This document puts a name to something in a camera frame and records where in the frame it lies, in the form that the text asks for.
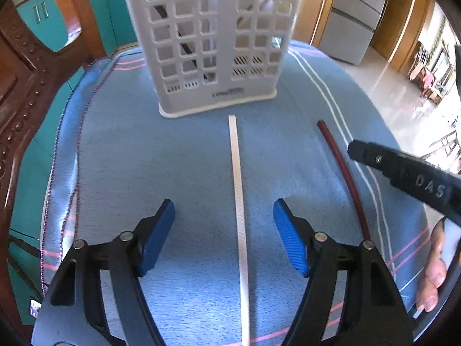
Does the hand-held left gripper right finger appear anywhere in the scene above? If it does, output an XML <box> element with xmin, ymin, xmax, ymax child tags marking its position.
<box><xmin>273</xmin><ymin>198</ymin><xmax>413</xmax><ymax>346</ymax></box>

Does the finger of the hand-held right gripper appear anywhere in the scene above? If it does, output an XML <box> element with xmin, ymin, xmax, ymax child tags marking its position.
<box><xmin>347</xmin><ymin>139</ymin><xmax>408</xmax><ymax>185</ymax></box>

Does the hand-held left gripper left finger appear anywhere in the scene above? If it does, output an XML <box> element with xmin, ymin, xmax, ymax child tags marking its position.
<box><xmin>42</xmin><ymin>198</ymin><xmax>176</xmax><ymax>346</ymax></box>

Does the white patterned chopstick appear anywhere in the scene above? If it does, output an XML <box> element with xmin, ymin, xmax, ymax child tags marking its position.
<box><xmin>228</xmin><ymin>114</ymin><xmax>250</xmax><ymax>346</ymax></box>

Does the white plastic utensil basket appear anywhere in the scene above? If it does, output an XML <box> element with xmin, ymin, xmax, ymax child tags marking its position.
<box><xmin>119</xmin><ymin>0</ymin><xmax>303</xmax><ymax>119</ymax></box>

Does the dark brown chopstick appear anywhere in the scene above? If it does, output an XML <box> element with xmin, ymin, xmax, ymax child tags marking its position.
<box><xmin>146</xmin><ymin>0</ymin><xmax>217</xmax><ymax>82</ymax></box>

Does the person's right hand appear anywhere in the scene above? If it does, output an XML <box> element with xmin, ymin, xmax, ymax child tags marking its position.
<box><xmin>416</xmin><ymin>220</ymin><xmax>449</xmax><ymax>312</ymax></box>

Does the blue striped table cloth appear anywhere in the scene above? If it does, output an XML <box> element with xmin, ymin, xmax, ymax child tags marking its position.
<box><xmin>39</xmin><ymin>40</ymin><xmax>433</xmax><ymax>346</ymax></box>

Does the dark television screen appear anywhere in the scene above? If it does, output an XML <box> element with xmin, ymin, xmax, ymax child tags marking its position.
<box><xmin>454</xmin><ymin>43</ymin><xmax>461</xmax><ymax>110</ymax></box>

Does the wooden door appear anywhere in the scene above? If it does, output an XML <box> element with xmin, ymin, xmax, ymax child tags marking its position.
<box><xmin>371</xmin><ymin>0</ymin><xmax>415</xmax><ymax>74</ymax></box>

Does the grey refrigerator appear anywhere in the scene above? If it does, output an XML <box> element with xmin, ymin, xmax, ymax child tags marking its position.
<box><xmin>319</xmin><ymin>0</ymin><xmax>391</xmax><ymax>66</ymax></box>

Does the carved wooden chair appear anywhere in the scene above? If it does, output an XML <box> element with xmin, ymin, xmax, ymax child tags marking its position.
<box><xmin>0</xmin><ymin>0</ymin><xmax>109</xmax><ymax>332</ymax></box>

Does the teal cabinet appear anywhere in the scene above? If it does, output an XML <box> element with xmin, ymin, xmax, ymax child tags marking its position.
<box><xmin>12</xmin><ymin>0</ymin><xmax>145</xmax><ymax>58</ymax></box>

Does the black cable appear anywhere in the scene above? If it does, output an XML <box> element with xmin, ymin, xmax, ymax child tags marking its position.
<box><xmin>9</xmin><ymin>236</ymin><xmax>46</xmax><ymax>296</ymax></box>

